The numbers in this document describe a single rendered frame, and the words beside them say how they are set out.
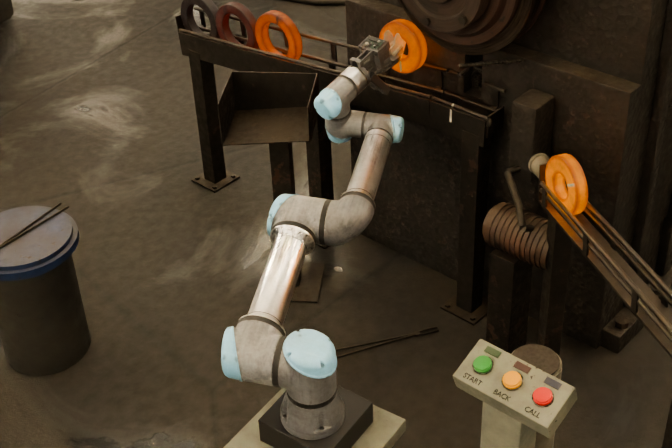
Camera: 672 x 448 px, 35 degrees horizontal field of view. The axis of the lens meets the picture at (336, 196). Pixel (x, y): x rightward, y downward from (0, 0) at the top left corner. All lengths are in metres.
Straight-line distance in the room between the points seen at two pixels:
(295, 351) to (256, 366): 0.10
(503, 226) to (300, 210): 0.57
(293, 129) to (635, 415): 1.26
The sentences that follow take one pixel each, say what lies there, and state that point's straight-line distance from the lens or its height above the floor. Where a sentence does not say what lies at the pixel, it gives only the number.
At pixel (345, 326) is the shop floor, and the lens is 3.33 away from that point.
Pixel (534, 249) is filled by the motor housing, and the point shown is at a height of 0.49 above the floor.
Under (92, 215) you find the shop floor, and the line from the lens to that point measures 3.96.
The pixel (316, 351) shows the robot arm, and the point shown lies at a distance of 2.38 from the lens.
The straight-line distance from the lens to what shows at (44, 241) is 3.12.
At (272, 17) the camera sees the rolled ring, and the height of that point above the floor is 0.77.
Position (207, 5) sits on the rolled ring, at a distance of 3.66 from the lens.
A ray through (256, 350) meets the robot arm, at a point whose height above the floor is 0.58.
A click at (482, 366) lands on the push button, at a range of 2.32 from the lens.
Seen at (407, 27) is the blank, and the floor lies 0.89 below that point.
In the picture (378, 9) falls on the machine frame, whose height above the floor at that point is 0.87.
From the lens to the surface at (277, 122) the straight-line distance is 3.18.
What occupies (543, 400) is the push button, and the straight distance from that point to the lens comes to 2.27.
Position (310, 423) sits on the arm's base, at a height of 0.41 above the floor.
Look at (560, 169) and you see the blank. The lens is 2.69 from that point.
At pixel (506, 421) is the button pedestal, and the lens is 2.34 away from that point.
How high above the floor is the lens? 2.20
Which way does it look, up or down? 34 degrees down
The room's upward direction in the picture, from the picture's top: 3 degrees counter-clockwise
